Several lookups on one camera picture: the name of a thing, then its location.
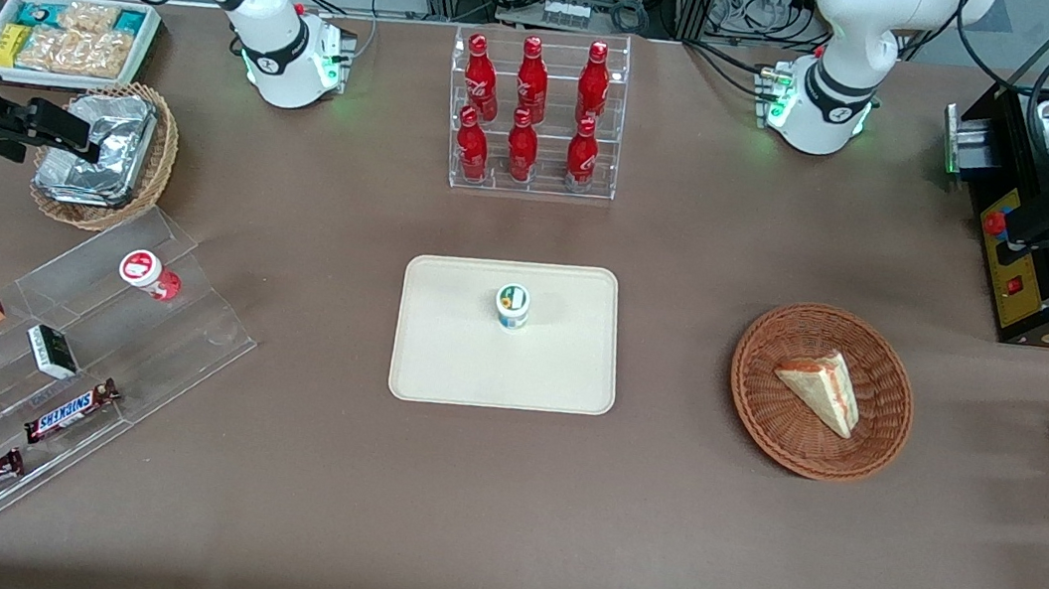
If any small yogurt cup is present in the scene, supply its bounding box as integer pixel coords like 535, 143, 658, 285
493, 281, 533, 334

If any red gum tub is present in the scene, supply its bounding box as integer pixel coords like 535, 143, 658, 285
117, 247, 186, 305

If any cream plastic tray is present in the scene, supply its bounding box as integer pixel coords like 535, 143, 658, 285
386, 244, 631, 426

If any silver foil bag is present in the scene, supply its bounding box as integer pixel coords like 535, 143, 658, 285
31, 140, 140, 213
59, 88, 159, 189

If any clear bag of puffs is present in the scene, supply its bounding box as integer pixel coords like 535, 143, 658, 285
17, 0, 137, 82

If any yellow snack pack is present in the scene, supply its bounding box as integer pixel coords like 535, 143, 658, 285
0, 22, 31, 71

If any small wicker basket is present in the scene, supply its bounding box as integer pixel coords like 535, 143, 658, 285
25, 72, 186, 239

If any teal snack pack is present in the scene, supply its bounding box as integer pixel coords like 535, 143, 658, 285
111, 7, 149, 40
17, 0, 68, 32

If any white snack bin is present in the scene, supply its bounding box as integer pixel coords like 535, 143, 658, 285
0, 0, 164, 99

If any small black box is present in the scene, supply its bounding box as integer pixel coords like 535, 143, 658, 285
22, 323, 83, 382

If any clear acrylic stepped display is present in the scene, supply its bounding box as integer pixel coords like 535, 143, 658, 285
0, 188, 272, 571

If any wrapped triangle sandwich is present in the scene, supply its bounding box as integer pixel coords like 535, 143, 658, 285
767, 344, 868, 441

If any round brown wicker basket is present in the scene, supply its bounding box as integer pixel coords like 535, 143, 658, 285
718, 294, 926, 492

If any red cola bottle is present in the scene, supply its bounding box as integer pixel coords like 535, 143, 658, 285
452, 104, 495, 183
504, 108, 543, 185
573, 39, 616, 130
458, 32, 507, 122
511, 34, 555, 126
563, 116, 604, 194

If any clear acrylic bottle rack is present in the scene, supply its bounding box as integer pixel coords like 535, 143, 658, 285
436, 14, 635, 209

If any white power strip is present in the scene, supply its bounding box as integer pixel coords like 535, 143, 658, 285
539, 0, 593, 31

